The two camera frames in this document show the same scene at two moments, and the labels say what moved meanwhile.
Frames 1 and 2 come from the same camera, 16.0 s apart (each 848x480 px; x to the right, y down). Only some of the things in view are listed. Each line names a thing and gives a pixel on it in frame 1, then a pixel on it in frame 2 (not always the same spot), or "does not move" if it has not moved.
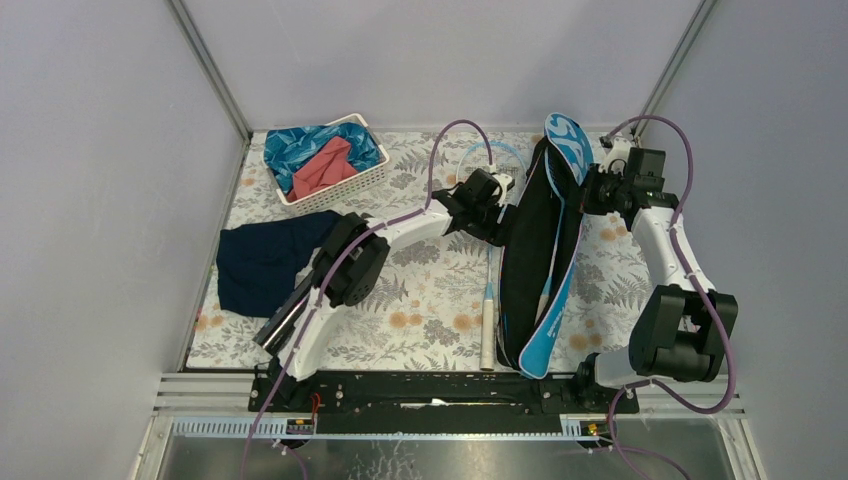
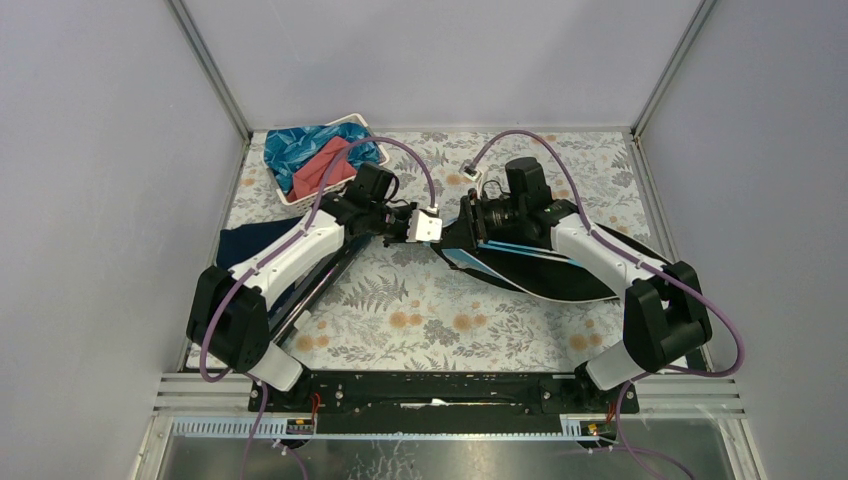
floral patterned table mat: [441, 313] does not move
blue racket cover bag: [542, 240] → [534, 271]
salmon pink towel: [331, 164] does not move
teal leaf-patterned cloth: [285, 146] does not move
